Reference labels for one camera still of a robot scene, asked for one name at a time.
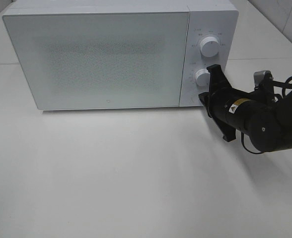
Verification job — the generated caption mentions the white microwave door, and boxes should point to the white microwave door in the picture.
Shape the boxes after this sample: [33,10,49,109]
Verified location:
[3,12,189,111]

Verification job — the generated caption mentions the white microwave oven body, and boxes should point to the white microwave oven body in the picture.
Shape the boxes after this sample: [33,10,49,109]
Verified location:
[2,0,239,107]

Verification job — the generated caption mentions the black camera cable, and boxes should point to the black camera cable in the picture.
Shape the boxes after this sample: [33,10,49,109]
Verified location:
[241,74,292,154]

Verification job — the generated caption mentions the white timer knob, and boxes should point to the white timer knob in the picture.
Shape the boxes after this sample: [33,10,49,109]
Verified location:
[194,68,210,87]

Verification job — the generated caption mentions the white upper power knob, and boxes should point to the white upper power knob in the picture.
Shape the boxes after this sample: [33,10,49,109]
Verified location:
[200,36,220,58]

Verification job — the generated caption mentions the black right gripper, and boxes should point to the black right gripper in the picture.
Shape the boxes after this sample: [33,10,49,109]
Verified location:
[198,64,245,142]

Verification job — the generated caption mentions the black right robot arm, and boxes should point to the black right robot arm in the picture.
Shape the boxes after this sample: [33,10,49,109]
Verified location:
[198,64,292,154]

